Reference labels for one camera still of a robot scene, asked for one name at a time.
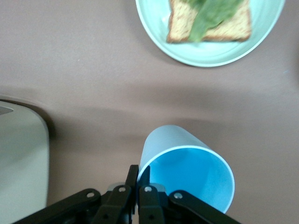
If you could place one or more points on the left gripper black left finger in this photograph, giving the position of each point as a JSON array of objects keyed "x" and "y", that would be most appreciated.
[{"x": 112, "y": 205}]

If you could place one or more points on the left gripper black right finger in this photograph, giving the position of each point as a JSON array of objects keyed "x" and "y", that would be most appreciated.
[{"x": 149, "y": 205}]

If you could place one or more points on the blue plastic cup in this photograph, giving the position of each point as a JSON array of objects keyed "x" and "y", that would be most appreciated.
[{"x": 194, "y": 168}]

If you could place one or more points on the pale grey rounded appliance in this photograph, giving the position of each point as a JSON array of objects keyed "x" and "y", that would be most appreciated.
[{"x": 21, "y": 163}]

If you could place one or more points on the pale green plate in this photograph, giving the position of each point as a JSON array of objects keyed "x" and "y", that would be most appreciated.
[{"x": 210, "y": 56}]

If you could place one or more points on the toasted bread slice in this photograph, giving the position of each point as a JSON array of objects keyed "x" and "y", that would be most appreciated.
[{"x": 180, "y": 23}]

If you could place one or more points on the green lettuce leaf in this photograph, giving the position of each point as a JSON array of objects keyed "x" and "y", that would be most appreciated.
[{"x": 210, "y": 16}]

